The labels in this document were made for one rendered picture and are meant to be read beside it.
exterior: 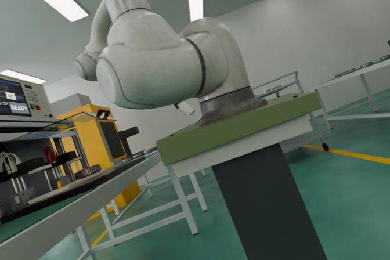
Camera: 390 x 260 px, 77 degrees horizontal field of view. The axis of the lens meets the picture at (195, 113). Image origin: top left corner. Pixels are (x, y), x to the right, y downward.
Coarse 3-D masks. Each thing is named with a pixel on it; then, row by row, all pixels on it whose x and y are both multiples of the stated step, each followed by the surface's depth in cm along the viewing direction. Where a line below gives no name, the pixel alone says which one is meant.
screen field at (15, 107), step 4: (12, 104) 104; (16, 104) 106; (20, 104) 108; (24, 104) 111; (12, 108) 103; (16, 108) 105; (20, 108) 108; (24, 108) 110; (12, 112) 102; (16, 112) 104; (20, 112) 107; (24, 112) 109; (28, 112) 112
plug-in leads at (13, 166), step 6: (0, 156) 92; (6, 156) 91; (0, 162) 92; (12, 162) 95; (18, 162) 93; (0, 168) 91; (6, 168) 92; (12, 168) 91; (0, 174) 91; (6, 174) 93
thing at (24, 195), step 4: (32, 188) 96; (20, 192) 89; (24, 192) 91; (28, 192) 93; (32, 192) 95; (8, 196) 89; (12, 196) 89; (20, 196) 89; (24, 196) 90; (28, 196) 92; (32, 196) 94; (36, 196) 96; (12, 200) 89; (20, 200) 89; (24, 200) 90; (28, 200) 91; (12, 204) 89; (16, 204) 89; (20, 204) 89; (24, 204) 89; (12, 208) 89; (16, 208) 89
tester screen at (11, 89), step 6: (0, 84) 101; (6, 84) 105; (12, 84) 108; (18, 84) 112; (0, 90) 100; (6, 90) 104; (12, 90) 107; (18, 90) 111; (0, 96) 99; (6, 96) 102; (6, 102) 101; (18, 102) 108; (24, 102) 112; (24, 114) 108
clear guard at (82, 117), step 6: (78, 114) 113; (84, 114) 117; (90, 114) 112; (102, 114) 131; (60, 120) 112; (66, 120) 115; (72, 120) 119; (78, 120) 124; (84, 120) 130; (90, 120) 136; (114, 120) 132; (48, 126) 112; (54, 126) 116; (60, 126) 122; (66, 126) 127; (72, 126) 132
